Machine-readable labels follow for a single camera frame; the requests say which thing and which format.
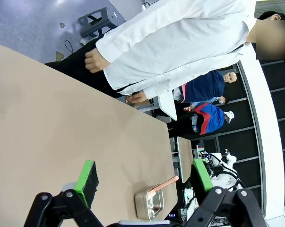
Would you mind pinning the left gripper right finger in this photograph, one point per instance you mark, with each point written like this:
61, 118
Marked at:
227, 210

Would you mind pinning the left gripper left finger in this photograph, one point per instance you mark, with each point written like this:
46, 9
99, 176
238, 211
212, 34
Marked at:
59, 210

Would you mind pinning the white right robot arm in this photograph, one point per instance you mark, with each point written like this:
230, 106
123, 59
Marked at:
223, 180

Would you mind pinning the person's left forearm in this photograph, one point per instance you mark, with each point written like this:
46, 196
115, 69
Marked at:
161, 91

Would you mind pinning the person's right forearm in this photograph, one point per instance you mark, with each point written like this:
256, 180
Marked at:
137, 40

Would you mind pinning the person's left hand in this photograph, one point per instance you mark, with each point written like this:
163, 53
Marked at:
138, 98

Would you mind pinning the person's right hand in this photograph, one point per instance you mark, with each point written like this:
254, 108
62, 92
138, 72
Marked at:
95, 61

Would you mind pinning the pink lint roller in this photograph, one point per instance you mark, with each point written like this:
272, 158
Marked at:
166, 183

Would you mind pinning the small brown table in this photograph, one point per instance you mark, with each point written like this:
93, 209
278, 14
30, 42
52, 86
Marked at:
183, 158

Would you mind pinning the steel rectangular container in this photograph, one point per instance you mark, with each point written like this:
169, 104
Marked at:
144, 205

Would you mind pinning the blue red jacket mannequin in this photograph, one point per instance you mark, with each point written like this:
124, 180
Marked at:
210, 118

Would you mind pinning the navy shirt bald mannequin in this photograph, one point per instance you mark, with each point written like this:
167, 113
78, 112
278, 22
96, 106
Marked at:
203, 86

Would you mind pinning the person in white shirt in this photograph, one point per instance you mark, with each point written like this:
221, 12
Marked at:
180, 47

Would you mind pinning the dark grey stool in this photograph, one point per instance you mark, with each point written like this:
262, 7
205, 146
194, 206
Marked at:
97, 21

